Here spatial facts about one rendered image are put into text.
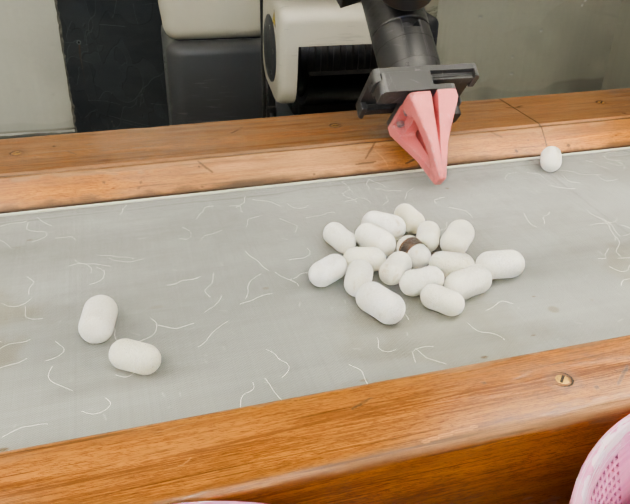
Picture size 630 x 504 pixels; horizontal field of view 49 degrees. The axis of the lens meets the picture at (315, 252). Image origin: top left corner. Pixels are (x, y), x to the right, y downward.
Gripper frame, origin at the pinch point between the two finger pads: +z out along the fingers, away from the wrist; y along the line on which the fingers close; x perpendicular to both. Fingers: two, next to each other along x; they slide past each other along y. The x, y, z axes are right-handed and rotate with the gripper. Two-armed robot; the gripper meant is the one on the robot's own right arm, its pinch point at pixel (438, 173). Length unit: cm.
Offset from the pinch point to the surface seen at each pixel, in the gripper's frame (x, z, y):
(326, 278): -8.1, 10.6, -14.4
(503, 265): -9.8, 11.8, -1.9
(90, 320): -10.1, 11.9, -30.0
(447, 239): -7.2, 8.6, -4.3
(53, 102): 169, -114, -49
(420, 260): -7.7, 10.1, -7.0
